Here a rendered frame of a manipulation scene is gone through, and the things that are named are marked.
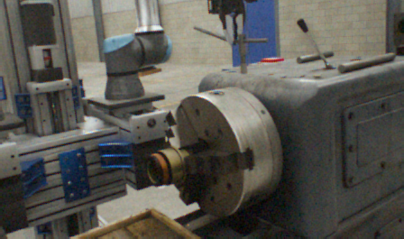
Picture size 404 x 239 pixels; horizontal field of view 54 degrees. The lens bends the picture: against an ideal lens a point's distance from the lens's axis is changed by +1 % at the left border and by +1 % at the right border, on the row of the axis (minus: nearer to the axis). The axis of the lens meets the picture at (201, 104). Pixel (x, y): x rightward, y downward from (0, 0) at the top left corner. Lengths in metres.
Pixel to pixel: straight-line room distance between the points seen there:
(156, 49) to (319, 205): 0.85
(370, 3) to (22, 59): 10.61
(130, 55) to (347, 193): 0.86
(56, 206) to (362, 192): 0.97
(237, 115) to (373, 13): 10.74
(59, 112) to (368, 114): 1.04
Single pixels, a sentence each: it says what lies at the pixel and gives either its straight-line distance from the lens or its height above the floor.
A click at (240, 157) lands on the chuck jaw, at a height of 1.11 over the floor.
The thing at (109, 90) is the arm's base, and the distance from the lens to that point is 1.49.
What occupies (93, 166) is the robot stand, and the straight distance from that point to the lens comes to 1.47.
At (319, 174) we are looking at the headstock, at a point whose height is 1.04.
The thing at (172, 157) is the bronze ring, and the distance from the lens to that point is 0.92.
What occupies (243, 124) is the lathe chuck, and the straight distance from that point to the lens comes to 0.91.
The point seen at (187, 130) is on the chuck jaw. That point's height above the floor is 1.15.
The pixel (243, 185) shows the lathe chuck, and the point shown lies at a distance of 0.91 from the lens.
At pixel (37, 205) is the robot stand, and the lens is 1.46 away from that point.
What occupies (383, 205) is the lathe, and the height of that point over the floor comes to 0.86.
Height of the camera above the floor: 1.40
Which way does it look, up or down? 11 degrees down
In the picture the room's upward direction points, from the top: 5 degrees counter-clockwise
